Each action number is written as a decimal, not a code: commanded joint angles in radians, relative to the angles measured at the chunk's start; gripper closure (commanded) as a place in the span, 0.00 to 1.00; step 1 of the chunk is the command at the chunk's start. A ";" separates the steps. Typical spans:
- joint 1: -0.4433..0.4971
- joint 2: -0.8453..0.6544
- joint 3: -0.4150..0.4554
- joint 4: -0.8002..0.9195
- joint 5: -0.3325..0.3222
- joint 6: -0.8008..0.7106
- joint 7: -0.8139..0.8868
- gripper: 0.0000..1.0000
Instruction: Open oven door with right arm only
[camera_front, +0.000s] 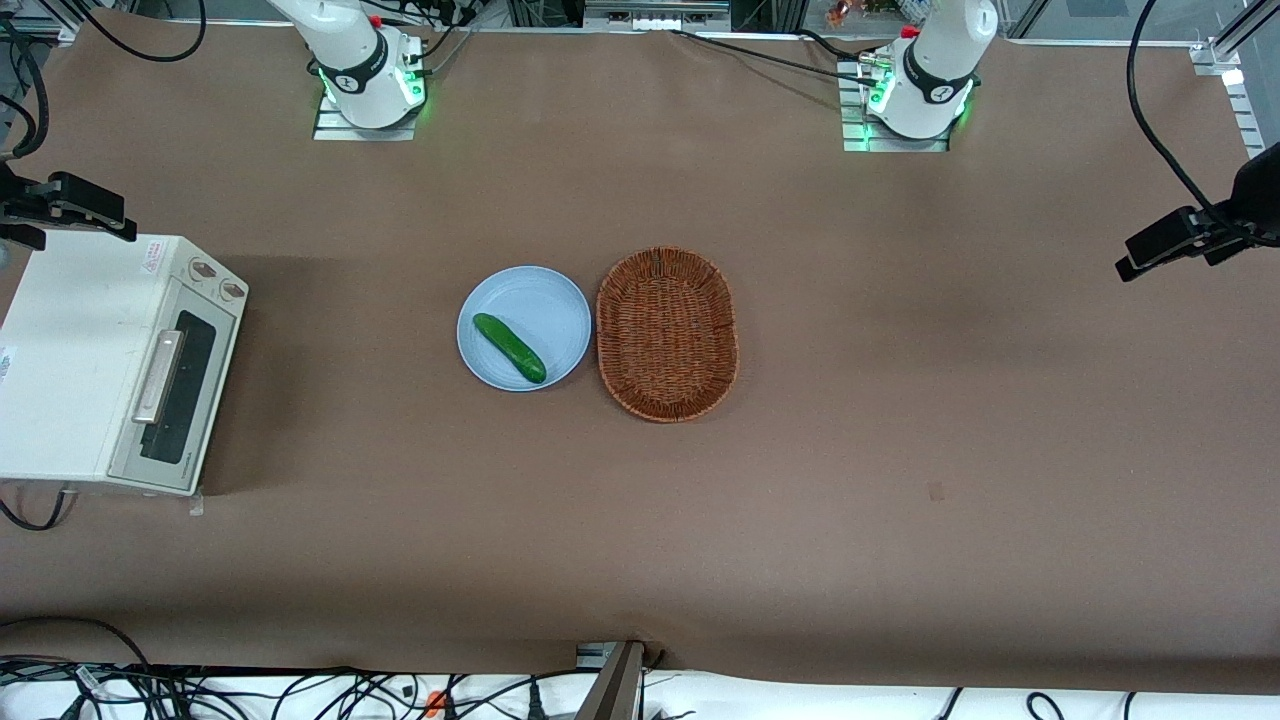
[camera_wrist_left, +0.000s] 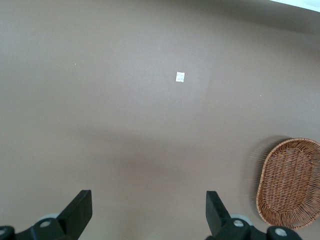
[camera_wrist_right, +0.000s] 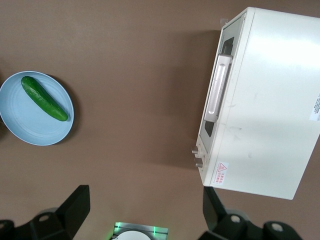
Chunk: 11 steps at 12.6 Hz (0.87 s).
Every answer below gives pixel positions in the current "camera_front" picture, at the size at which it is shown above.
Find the left arm gripper black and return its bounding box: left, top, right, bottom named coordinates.
left=1115, top=143, right=1280, bottom=283

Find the right arm gripper black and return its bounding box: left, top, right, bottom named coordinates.
left=0, top=160, right=138, bottom=251

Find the silver oven door handle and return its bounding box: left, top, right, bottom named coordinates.
left=132, top=328, right=188, bottom=427

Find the oven door with dark window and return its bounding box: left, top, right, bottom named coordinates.
left=108, top=295, right=241, bottom=497

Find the white toaster oven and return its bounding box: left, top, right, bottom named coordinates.
left=0, top=232, right=249, bottom=498

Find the brown paper table cover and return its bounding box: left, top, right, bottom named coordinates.
left=0, top=20, right=1280, bottom=696

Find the green cucumber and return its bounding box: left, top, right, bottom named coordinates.
left=472, top=313, right=548, bottom=385

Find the light blue plate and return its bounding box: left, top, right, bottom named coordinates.
left=457, top=265, right=593, bottom=393

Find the brown wicker basket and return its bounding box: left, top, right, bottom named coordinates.
left=596, top=246, right=740, bottom=424

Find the black hanging cable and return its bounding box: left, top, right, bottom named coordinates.
left=0, top=18, right=48, bottom=161

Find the aluminium frame bracket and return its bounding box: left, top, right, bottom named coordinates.
left=1190, top=0, right=1280, bottom=161

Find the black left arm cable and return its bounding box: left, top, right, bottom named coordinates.
left=1127, top=0, right=1280, bottom=246

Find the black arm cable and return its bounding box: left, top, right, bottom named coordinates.
left=1127, top=0, right=1280, bottom=246
left=88, top=0, right=207, bottom=64

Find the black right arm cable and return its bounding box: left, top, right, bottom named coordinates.
left=88, top=0, right=207, bottom=64

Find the black oven power cord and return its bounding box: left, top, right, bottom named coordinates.
left=0, top=483, right=73, bottom=532

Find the black arched floor cable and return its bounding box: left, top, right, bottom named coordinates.
left=0, top=615, right=153, bottom=673

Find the black cable across table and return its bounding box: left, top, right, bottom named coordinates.
left=668, top=28, right=883, bottom=87

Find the aluminium profile post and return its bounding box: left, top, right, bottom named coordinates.
left=575, top=640, right=648, bottom=720

